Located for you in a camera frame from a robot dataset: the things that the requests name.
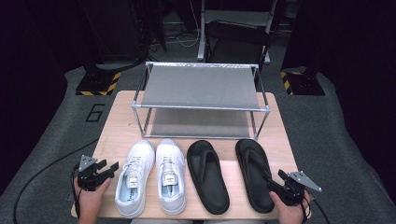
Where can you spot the white metal desk frame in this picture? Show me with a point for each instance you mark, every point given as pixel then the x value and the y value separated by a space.
pixel 201 37

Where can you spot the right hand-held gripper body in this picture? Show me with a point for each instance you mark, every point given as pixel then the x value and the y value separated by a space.
pixel 292 193

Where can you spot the black stand base, striped edge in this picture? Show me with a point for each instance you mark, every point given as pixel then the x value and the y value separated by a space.
pixel 303 84
pixel 96 82

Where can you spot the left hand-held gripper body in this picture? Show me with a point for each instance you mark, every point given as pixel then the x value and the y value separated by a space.
pixel 90 179

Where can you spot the person's right hand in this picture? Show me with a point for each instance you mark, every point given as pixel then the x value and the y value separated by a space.
pixel 292 214

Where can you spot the metal shoe rack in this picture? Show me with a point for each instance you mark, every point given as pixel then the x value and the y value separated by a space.
pixel 199 87

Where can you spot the white sneaker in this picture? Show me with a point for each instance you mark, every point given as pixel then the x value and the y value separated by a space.
pixel 174 199
pixel 140 161

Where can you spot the black slipper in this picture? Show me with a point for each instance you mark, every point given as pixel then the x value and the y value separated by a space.
pixel 211 193
pixel 249 161

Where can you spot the person's left hand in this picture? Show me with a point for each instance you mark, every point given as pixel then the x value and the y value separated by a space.
pixel 90 200

